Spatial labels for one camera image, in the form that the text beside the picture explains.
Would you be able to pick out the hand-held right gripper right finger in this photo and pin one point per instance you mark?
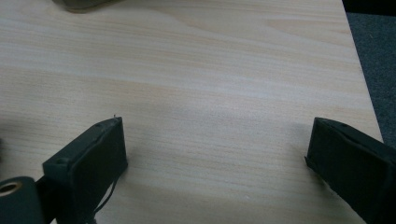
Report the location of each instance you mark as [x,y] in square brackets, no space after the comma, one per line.
[355,168]

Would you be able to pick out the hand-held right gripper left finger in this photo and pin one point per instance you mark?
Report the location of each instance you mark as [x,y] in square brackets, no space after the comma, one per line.
[90,161]

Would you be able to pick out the transparent brown plastic container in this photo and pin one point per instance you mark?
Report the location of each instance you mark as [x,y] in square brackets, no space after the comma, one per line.
[81,4]

